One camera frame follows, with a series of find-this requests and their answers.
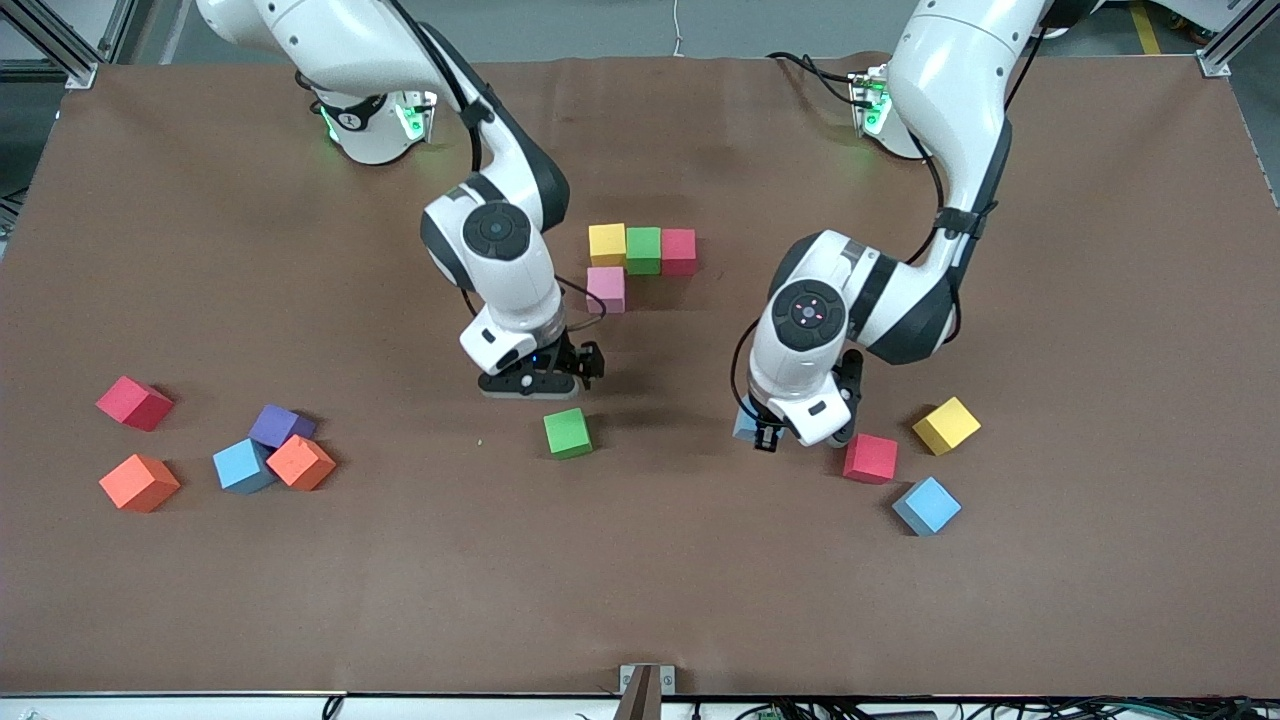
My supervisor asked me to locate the aluminium frame post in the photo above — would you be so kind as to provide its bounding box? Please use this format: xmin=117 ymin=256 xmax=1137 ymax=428
xmin=1198 ymin=0 xmax=1280 ymax=79
xmin=0 ymin=0 xmax=138 ymax=91

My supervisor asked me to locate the metal base connector panel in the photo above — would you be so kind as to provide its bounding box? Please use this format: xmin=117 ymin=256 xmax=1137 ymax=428
xmin=398 ymin=90 xmax=438 ymax=141
xmin=848 ymin=68 xmax=891 ymax=136

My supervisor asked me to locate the black base cable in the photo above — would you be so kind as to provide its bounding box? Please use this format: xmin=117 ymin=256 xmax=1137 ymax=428
xmin=768 ymin=50 xmax=863 ymax=106

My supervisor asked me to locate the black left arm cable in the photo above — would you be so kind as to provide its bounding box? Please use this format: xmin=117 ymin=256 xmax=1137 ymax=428
xmin=730 ymin=20 xmax=1046 ymax=406

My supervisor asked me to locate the blue foam block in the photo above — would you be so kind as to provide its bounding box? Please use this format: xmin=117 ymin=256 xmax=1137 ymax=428
xmin=212 ymin=439 xmax=279 ymax=495
xmin=892 ymin=476 xmax=962 ymax=537
xmin=732 ymin=393 xmax=769 ymax=443

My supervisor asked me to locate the pink foam block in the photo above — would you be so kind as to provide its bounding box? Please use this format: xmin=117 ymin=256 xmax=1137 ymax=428
xmin=586 ymin=266 xmax=627 ymax=315

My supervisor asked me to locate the brown table mat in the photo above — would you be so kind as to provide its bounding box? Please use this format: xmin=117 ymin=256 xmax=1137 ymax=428
xmin=0 ymin=55 xmax=1280 ymax=698

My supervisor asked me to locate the green foam block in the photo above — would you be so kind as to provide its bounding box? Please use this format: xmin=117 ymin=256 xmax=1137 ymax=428
xmin=543 ymin=408 xmax=593 ymax=460
xmin=625 ymin=227 xmax=663 ymax=276

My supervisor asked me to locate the purple foam block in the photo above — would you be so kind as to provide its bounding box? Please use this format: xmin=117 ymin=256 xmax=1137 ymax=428
xmin=248 ymin=404 xmax=317 ymax=449

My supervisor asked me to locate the orange foam block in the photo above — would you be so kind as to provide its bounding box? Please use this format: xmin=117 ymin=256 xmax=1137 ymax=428
xmin=99 ymin=454 xmax=182 ymax=514
xmin=266 ymin=435 xmax=337 ymax=492

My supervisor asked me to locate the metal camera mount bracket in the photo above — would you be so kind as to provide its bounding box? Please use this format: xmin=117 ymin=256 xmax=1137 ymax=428
xmin=612 ymin=664 xmax=677 ymax=720

